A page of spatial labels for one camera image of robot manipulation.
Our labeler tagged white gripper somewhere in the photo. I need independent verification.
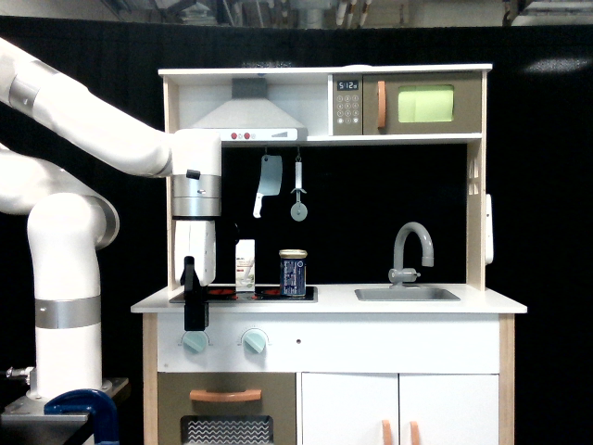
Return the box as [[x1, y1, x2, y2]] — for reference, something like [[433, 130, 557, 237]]
[[173, 220, 216, 331]]

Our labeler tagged blue spam can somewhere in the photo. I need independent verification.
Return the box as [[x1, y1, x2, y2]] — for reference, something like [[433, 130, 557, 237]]
[[279, 249, 308, 297]]

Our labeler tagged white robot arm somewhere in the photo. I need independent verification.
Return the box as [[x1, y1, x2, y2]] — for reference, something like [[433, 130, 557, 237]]
[[1, 42, 221, 400]]

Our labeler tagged grey sink basin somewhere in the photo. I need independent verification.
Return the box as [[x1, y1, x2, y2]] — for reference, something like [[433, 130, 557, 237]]
[[355, 287, 461, 301]]

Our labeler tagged black stovetop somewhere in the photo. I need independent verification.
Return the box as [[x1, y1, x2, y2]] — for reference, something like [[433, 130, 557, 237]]
[[169, 286, 319, 304]]

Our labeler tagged left mint knob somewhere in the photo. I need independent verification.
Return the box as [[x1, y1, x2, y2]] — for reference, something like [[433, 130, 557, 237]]
[[182, 331, 209, 354]]

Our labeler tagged mint knob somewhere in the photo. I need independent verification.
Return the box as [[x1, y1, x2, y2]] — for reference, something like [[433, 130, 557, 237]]
[[182, 331, 209, 354], [241, 328, 268, 354]]

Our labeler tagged right mint knob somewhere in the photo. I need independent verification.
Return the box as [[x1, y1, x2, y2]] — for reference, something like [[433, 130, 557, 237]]
[[241, 328, 268, 354]]

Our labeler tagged white milk carton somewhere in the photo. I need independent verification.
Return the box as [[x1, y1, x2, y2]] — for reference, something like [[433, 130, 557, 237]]
[[235, 239, 256, 292]]

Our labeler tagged toy oven door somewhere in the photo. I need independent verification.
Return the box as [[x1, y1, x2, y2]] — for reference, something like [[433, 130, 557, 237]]
[[158, 373, 297, 444]]

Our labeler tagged blue clamp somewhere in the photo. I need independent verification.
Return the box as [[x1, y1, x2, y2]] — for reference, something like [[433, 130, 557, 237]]
[[44, 388, 120, 445]]

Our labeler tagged toy pizza cutter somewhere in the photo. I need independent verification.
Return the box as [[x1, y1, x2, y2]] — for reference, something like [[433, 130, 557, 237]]
[[290, 156, 308, 222]]

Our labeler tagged toy kitchen unit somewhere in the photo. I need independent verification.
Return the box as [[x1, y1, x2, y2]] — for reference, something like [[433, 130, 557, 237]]
[[133, 64, 525, 444]]

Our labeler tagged toy cleaver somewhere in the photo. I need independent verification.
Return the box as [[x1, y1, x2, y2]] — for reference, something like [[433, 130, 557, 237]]
[[253, 155, 283, 218]]

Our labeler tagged left white cabinet door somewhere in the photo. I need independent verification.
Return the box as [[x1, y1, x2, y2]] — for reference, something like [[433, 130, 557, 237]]
[[301, 373, 399, 444]]

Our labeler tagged white cabinet door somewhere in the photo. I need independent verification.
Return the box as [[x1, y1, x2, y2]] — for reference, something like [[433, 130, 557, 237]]
[[399, 375, 498, 444], [301, 373, 399, 444]]

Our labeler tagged grey range hood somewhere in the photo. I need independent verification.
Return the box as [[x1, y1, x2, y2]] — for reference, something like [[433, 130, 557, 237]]
[[192, 78, 309, 143]]

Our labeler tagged grey faucet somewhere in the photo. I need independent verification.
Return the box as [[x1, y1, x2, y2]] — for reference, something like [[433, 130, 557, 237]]
[[387, 222, 435, 289]]

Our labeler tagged right white cabinet door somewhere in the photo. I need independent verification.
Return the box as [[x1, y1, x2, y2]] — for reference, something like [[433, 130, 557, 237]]
[[399, 375, 498, 444]]

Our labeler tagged toy microwave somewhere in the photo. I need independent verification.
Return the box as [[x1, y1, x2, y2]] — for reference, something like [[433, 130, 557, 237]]
[[332, 72, 482, 136]]

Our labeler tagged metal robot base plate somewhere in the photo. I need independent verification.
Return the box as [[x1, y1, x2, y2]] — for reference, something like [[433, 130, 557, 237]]
[[1, 372, 131, 444]]

